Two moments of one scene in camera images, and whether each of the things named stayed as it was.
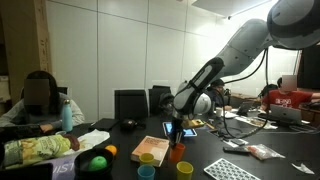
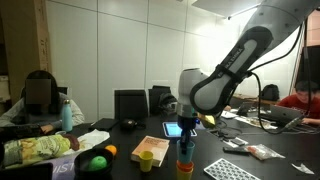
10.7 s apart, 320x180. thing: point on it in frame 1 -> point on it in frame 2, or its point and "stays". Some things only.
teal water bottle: x=67 y=117 stays
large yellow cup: x=184 y=170 stays
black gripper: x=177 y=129 -> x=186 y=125
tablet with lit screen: x=187 y=132 stays
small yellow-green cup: x=146 y=157 stays
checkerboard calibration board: x=226 y=170 stays
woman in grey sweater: x=41 y=105 stays
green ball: x=97 y=163 stays
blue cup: x=146 y=172 -> x=187 y=157
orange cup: x=176 y=154 -> x=185 y=167
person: x=287 y=93 -> x=305 y=100
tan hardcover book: x=157 y=147 stays
